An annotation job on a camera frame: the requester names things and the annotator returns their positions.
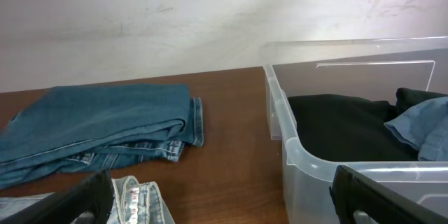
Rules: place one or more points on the light blue jeans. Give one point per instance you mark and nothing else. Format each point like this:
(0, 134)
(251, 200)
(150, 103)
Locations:
(133, 202)

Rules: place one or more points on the small dark garment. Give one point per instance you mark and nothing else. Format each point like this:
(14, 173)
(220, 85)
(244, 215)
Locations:
(407, 98)

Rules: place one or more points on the dark blue jeans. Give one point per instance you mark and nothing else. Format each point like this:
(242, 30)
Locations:
(90, 128)

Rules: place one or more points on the clear plastic storage bin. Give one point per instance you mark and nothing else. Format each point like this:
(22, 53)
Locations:
(369, 69)

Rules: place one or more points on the large black garment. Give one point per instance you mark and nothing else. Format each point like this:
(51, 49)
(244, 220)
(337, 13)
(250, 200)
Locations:
(348, 129)

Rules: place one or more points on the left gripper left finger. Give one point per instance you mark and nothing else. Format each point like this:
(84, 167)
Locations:
(89, 202)

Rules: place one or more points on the blue shirt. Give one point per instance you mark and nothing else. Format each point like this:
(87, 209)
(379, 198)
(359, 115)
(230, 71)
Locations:
(424, 128)

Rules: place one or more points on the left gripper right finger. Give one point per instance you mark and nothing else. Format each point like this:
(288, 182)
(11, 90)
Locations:
(359, 199)

